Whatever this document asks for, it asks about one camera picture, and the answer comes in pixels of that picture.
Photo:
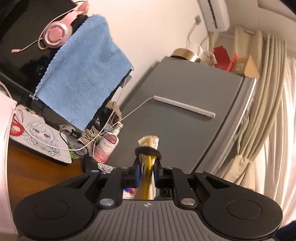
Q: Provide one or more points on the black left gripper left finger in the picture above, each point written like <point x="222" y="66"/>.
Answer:
<point x="118" y="180"/>

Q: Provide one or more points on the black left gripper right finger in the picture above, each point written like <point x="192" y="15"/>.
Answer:
<point x="172" y="184"/>

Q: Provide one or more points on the white yellow woven bag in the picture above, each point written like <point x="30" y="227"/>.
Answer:
<point x="146" y="189"/>

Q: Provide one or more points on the black elastic hair band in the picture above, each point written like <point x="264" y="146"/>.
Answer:
<point x="148" y="151"/>

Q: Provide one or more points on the white pink lotion pump bottle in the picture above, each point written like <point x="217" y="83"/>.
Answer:
<point x="107" y="144"/>

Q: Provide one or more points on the black computer mouse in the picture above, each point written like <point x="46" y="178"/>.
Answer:
<point x="79" y="154"/>

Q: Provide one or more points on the grey refrigerator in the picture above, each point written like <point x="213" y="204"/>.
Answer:
<point x="195" y="110"/>

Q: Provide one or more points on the beige curtain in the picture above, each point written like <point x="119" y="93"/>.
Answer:
<point x="264" y="160"/>

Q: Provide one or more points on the anime girl mouse pad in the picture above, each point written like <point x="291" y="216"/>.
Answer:
<point x="34" y="133"/>

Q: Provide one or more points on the gold lidded round tin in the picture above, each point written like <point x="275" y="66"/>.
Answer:
<point x="185" y="54"/>

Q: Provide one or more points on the red box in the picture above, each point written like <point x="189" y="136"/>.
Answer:
<point x="223" y="61"/>

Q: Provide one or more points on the blue microfiber cloth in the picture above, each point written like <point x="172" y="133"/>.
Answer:
<point x="83" y="73"/>

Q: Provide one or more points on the brown cardboard box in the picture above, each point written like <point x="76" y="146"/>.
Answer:
<point x="245" y="67"/>

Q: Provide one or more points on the white pink storage box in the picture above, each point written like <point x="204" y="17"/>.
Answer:
<point x="8" y="228"/>

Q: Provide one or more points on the white air conditioner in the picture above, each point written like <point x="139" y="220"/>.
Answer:
<point x="215" y="15"/>

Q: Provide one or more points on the pink cat ear headset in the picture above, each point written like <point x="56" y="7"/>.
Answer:
<point x="59" y="30"/>

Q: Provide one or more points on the round rope framed mirror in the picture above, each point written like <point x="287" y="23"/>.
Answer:
<point x="104" y="118"/>

